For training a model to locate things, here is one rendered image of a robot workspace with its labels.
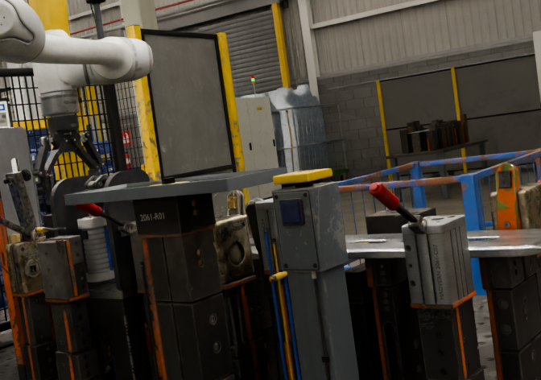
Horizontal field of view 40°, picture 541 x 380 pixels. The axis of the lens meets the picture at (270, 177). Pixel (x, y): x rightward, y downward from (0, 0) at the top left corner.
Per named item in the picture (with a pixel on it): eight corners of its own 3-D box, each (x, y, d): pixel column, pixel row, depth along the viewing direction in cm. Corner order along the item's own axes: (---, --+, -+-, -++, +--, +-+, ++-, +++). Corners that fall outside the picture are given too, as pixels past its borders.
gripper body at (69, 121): (56, 114, 182) (62, 152, 182) (84, 113, 188) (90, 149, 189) (39, 118, 186) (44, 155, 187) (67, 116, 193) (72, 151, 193)
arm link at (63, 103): (84, 89, 188) (88, 113, 188) (62, 94, 193) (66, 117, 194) (54, 91, 180) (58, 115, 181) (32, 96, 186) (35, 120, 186)
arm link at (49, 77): (33, 93, 181) (88, 87, 183) (23, 29, 180) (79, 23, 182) (40, 97, 191) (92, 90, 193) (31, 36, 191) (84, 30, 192)
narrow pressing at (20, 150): (45, 245, 211) (26, 125, 209) (9, 254, 202) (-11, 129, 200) (43, 245, 211) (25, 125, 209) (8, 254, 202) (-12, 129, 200)
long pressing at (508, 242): (579, 229, 125) (578, 220, 125) (534, 258, 107) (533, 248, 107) (72, 245, 211) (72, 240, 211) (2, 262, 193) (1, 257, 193)
